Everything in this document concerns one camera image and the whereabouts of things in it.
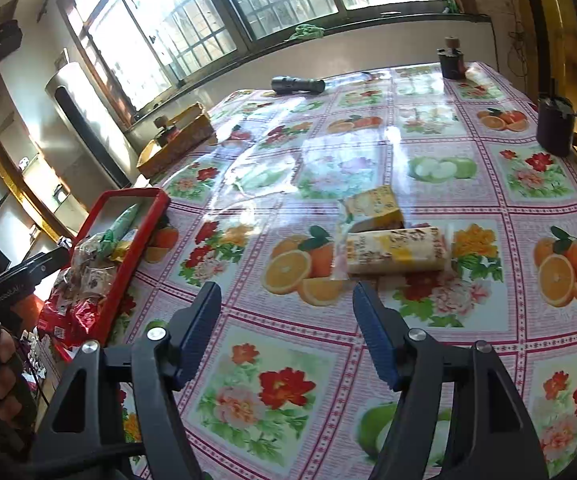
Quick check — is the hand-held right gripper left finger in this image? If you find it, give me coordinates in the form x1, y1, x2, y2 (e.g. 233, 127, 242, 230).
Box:
31, 281, 223, 480

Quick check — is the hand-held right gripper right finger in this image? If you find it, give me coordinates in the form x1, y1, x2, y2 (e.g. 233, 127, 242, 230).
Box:
352, 281, 550, 480

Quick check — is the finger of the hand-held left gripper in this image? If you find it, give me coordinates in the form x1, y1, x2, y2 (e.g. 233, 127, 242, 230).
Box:
16, 247, 72, 281

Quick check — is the pile of small snack packets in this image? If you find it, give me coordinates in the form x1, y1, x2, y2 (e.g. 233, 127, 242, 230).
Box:
56, 232, 129, 311

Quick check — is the red snack bag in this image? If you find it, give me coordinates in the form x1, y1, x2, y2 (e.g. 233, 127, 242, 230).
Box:
38, 285, 104, 348

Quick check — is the green snack packet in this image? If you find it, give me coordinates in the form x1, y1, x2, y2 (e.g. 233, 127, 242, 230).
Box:
101, 204, 142, 256

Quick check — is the long yellow cream snack packet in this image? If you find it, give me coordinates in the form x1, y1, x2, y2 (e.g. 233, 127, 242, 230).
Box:
335, 226, 453, 281

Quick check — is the red tray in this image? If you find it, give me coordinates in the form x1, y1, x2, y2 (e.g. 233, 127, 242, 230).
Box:
43, 187, 172, 348

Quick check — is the printed floral tablecloth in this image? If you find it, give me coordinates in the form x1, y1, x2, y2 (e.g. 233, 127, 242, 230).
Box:
113, 62, 577, 480

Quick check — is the white standing air conditioner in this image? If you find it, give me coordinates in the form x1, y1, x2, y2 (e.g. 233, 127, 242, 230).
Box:
44, 60, 139, 188

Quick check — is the small jar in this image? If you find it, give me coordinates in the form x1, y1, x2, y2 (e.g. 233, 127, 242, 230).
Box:
154, 116, 176, 143

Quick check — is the yellow woven basket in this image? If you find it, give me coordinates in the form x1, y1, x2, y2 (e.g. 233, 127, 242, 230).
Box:
137, 102, 216, 178

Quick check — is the black flashlight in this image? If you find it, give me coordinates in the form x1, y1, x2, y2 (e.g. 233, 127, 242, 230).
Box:
271, 75, 326, 96

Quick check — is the black cup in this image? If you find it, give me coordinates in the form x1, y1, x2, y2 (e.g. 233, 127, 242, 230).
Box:
535, 95, 577, 157

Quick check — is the black jar with cork stopper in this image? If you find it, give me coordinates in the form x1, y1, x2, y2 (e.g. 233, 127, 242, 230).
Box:
437, 35, 468, 80

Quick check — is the green cloth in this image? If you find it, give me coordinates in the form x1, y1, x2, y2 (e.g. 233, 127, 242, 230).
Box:
288, 24, 325, 41

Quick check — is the barred window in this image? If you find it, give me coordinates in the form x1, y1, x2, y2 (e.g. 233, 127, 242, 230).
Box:
58, 0, 449, 126

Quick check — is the golden wooden door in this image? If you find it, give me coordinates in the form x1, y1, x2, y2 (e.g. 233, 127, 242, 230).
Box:
518, 0, 577, 166

